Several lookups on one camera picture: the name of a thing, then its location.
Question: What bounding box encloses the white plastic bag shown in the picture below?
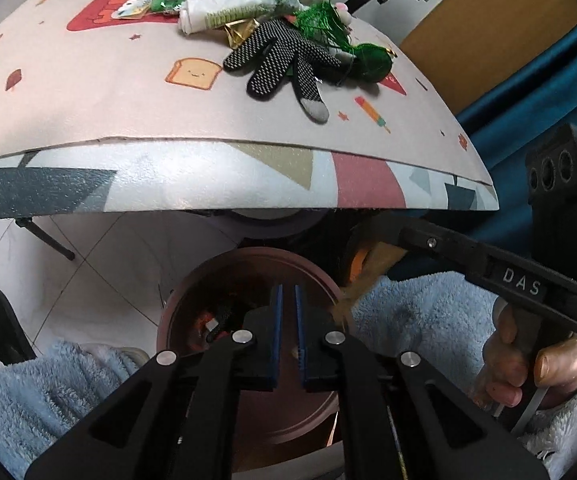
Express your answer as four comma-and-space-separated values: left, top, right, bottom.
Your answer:
178, 0, 301, 36

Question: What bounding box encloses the black dotted work glove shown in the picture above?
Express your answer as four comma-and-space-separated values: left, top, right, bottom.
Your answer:
222, 18, 349, 124

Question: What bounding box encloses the black tracker with green light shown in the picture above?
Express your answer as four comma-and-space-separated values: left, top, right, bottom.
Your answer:
526, 124, 577, 282

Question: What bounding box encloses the blue curtain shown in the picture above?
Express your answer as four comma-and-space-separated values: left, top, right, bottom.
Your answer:
455, 14, 577, 281

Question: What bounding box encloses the light blue fleece sleeve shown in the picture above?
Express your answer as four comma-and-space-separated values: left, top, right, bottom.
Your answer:
352, 272, 577, 479

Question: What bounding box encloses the cartoon snack packet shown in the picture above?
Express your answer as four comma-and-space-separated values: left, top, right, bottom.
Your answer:
110, 0, 186, 20

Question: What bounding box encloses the wooden door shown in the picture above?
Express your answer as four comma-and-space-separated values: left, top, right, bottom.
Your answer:
401, 0, 577, 114

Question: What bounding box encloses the brown round trash bin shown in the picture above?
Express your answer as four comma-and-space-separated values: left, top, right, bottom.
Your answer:
156, 247, 341, 444

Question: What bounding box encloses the geometric pattern folding table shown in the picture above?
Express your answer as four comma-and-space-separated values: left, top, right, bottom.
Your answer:
0, 141, 499, 220

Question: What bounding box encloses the green crinkled wrapper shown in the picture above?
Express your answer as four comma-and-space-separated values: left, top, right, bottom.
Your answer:
295, 1, 393, 84

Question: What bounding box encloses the pink cartoon table mat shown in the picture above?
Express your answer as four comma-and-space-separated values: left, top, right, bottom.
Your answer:
0, 0, 491, 183

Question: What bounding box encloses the gold foil wrapper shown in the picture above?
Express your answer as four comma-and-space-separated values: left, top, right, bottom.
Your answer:
223, 18, 259, 50

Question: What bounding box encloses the light blue fleece leg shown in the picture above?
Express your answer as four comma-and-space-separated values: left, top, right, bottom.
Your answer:
0, 340, 148, 479

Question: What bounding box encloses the person's right hand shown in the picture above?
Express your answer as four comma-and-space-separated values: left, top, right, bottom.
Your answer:
469, 298, 577, 408

